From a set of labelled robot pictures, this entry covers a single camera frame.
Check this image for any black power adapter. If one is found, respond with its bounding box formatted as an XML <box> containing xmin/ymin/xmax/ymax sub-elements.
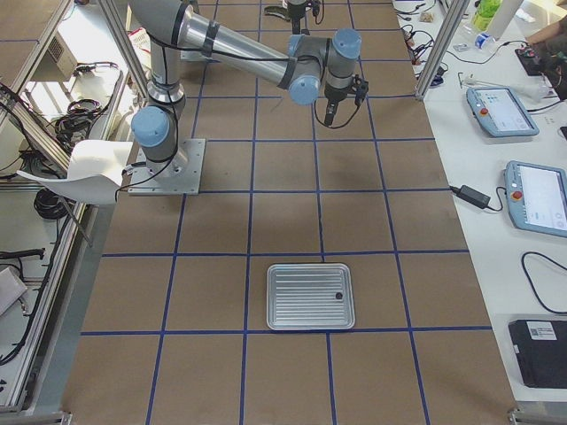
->
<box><xmin>449</xmin><ymin>185</ymin><xmax>491</xmax><ymax>209</ymax></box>

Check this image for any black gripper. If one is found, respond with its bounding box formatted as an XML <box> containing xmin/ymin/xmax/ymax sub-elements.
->
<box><xmin>324</xmin><ymin>79</ymin><xmax>350</xmax><ymax>126</ymax></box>

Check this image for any green brake shoe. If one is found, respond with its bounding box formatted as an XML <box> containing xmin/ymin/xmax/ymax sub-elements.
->
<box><xmin>263</xmin><ymin>5</ymin><xmax>291</xmax><ymax>22</ymax></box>

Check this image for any white plastic chair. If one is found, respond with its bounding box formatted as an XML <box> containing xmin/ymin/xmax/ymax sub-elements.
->
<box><xmin>16</xmin><ymin>140</ymin><xmax>134</xmax><ymax>248</ymax></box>

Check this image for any black flat box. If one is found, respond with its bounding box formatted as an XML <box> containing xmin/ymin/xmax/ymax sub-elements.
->
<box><xmin>509</xmin><ymin>320</ymin><xmax>566</xmax><ymax>389</ymax></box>

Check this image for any near teach pendant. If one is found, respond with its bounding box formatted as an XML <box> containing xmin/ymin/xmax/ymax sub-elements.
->
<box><xmin>504</xmin><ymin>161</ymin><xmax>566</xmax><ymax>237</ymax></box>

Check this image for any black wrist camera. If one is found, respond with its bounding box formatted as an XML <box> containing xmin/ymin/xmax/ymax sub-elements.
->
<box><xmin>351</xmin><ymin>74</ymin><xmax>369</xmax><ymax>107</ymax></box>

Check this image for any aluminium frame post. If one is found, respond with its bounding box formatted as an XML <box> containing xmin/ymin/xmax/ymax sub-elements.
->
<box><xmin>415</xmin><ymin>0</ymin><xmax>469</xmax><ymax>101</ymax></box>

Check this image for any ribbed metal tray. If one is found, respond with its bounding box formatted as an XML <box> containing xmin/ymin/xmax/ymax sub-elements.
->
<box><xmin>267</xmin><ymin>263</ymin><xmax>355</xmax><ymax>331</ymax></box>

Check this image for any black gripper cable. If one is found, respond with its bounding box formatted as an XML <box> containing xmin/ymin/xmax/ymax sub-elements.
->
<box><xmin>313</xmin><ymin>95</ymin><xmax>365</xmax><ymax>129</ymax></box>

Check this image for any far teach pendant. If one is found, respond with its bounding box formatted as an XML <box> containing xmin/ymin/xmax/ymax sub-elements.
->
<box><xmin>466</xmin><ymin>87</ymin><xmax>540</xmax><ymax>138</ymax></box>

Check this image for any teach pendant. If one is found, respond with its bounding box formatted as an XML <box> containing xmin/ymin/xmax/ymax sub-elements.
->
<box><xmin>466</xmin><ymin>87</ymin><xmax>540</xmax><ymax>138</ymax></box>
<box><xmin>504</xmin><ymin>161</ymin><xmax>566</xmax><ymax>237</ymax></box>

